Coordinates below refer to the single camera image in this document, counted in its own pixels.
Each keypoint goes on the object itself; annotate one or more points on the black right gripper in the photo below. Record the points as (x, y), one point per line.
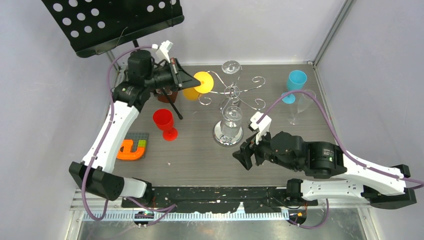
(243, 155)

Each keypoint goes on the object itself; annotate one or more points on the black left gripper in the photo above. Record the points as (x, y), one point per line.
(180, 79)

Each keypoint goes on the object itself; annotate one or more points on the yellow wine glass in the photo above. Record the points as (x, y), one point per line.
(206, 85)

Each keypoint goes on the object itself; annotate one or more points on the chrome wine glass rack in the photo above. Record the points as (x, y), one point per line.
(260, 104)

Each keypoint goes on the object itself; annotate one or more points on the red wine glass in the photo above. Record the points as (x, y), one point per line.
(164, 120)

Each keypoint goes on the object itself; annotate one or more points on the blue wine glass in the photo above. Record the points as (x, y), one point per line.
(296, 81)

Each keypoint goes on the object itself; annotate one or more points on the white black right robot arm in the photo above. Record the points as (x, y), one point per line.
(333, 175)

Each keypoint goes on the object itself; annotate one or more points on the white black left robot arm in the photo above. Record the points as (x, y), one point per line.
(145, 76)

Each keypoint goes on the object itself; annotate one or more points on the clear ribbed wine glass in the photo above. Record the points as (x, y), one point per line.
(231, 122)

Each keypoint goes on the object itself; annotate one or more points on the brown wooden metronome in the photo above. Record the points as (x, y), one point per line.
(166, 95)

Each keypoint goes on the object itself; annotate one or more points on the grey building baseplate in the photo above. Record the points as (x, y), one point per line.
(136, 153)

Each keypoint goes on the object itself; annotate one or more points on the lime green building brick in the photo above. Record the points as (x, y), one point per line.
(142, 143)

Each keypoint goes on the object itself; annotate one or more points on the orange curved toy tube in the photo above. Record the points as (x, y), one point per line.
(124, 150)

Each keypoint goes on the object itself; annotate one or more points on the black music stand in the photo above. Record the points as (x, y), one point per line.
(94, 27)

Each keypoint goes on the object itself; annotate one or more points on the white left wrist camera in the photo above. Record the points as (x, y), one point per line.
(162, 50)

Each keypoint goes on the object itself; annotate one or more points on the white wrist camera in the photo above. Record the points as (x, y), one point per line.
(259, 123)
(162, 50)

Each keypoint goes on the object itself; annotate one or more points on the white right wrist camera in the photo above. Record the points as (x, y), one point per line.
(259, 123)

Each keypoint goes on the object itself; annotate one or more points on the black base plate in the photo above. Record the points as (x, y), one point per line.
(217, 199)

